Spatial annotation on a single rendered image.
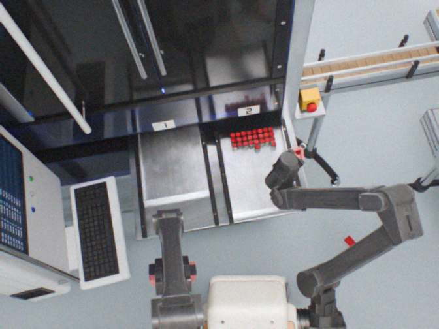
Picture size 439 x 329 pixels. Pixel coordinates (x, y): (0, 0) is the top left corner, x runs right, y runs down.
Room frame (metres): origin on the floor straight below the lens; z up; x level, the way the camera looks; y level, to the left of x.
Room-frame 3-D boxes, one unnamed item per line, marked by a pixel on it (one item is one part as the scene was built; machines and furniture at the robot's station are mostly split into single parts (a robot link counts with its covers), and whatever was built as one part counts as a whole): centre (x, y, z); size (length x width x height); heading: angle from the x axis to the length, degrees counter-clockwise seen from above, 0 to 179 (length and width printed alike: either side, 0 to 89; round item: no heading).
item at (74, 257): (0.57, 0.58, 0.79); 0.45 x 0.28 x 0.03; 4
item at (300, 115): (0.94, -0.42, 0.87); 0.14 x 0.13 x 0.02; 0
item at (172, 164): (0.78, 0.19, 0.90); 0.34 x 0.26 x 0.04; 0
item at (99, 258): (0.57, 0.55, 0.82); 0.40 x 0.14 x 0.02; 4
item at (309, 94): (0.90, -0.40, 1.00); 0.08 x 0.07 x 0.07; 0
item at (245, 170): (0.67, -0.15, 0.90); 0.34 x 0.26 x 0.04; 179
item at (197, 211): (0.71, 0.02, 0.87); 0.70 x 0.48 x 0.02; 90
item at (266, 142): (0.78, -0.15, 0.90); 0.18 x 0.02 x 0.05; 89
